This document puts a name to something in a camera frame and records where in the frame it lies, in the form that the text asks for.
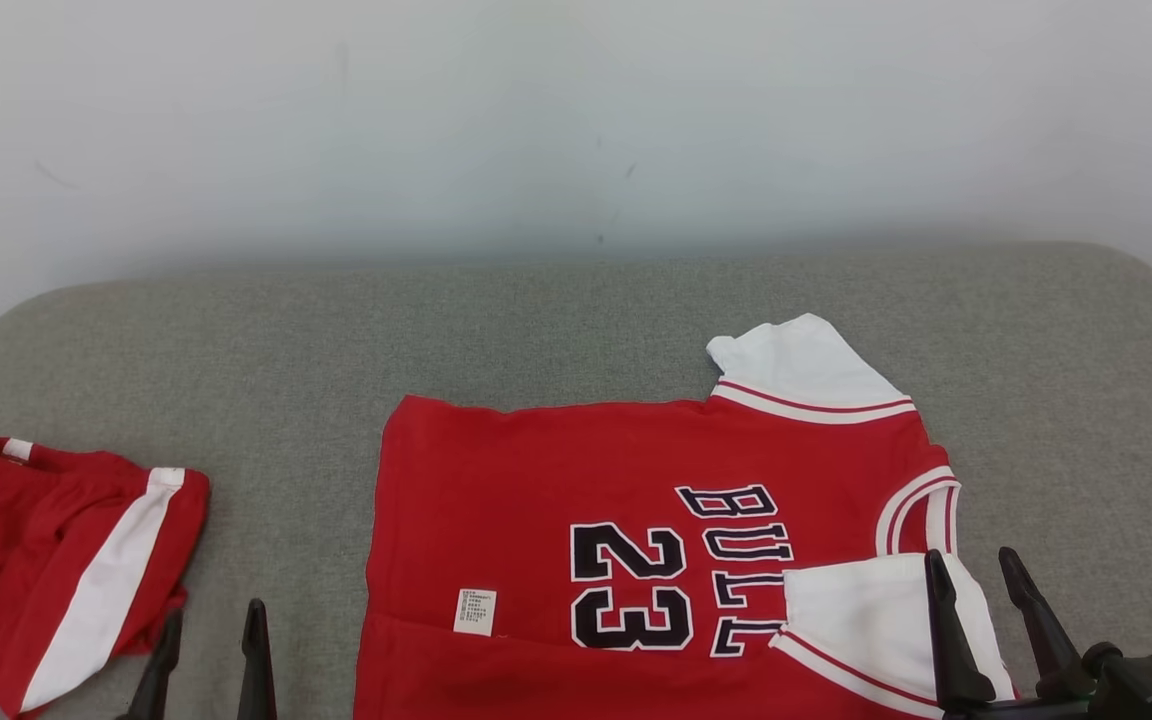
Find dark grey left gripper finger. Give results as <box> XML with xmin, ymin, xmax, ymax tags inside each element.
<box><xmin>126</xmin><ymin>605</ymin><xmax>184</xmax><ymax>720</ymax></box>
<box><xmin>236</xmin><ymin>598</ymin><xmax>279</xmax><ymax>720</ymax></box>

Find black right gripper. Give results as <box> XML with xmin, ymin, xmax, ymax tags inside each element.
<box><xmin>924</xmin><ymin>546</ymin><xmax>1102</xmax><ymax>720</ymax></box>

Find red Bulls 23 jersey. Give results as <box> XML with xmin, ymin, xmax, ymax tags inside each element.
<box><xmin>354</xmin><ymin>313</ymin><xmax>1017</xmax><ymax>720</ymax></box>

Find grey fabric sofa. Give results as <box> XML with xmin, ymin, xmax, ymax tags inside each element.
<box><xmin>0</xmin><ymin>240</ymin><xmax>1152</xmax><ymax>720</ymax></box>

